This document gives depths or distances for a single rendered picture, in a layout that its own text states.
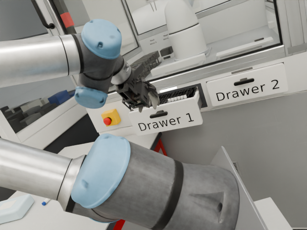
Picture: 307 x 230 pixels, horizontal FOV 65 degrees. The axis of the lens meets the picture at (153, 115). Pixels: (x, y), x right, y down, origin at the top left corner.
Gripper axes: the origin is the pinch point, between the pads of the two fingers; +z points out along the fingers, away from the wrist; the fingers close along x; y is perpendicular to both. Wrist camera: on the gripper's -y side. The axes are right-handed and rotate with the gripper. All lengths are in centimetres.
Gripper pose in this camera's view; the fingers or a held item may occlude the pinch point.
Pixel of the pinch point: (152, 102)
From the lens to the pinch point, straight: 88.1
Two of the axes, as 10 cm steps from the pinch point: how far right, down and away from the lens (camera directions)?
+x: 8.9, -1.9, -4.1
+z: 4.5, 4.6, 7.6
